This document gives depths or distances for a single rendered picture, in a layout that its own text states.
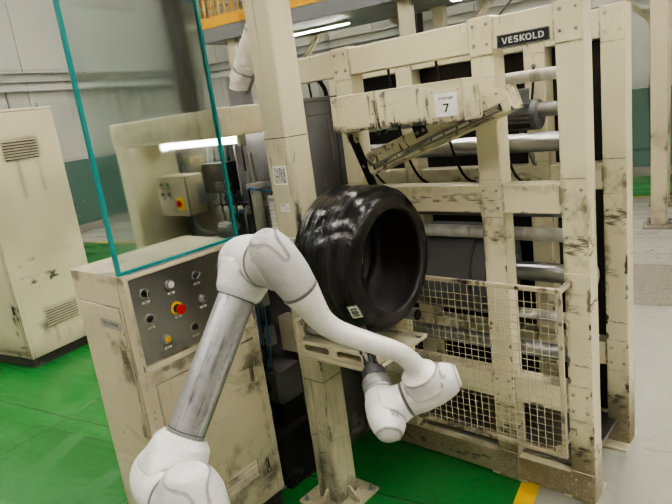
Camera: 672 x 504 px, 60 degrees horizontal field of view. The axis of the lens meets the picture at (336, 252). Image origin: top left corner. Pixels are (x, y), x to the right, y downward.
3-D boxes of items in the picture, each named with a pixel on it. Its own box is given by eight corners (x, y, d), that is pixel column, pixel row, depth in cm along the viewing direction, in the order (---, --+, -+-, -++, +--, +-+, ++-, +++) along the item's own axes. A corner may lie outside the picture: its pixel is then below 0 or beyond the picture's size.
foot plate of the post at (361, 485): (299, 502, 271) (298, 495, 270) (336, 471, 291) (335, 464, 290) (343, 523, 254) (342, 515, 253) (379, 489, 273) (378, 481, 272)
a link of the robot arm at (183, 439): (136, 530, 136) (110, 493, 154) (197, 537, 145) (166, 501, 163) (251, 225, 149) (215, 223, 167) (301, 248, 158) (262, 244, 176)
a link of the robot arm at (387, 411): (372, 411, 178) (410, 393, 176) (382, 454, 166) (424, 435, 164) (355, 392, 172) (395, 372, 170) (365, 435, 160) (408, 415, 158)
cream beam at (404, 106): (332, 134, 242) (328, 97, 238) (369, 127, 260) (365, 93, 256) (464, 121, 202) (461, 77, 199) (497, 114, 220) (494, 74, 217)
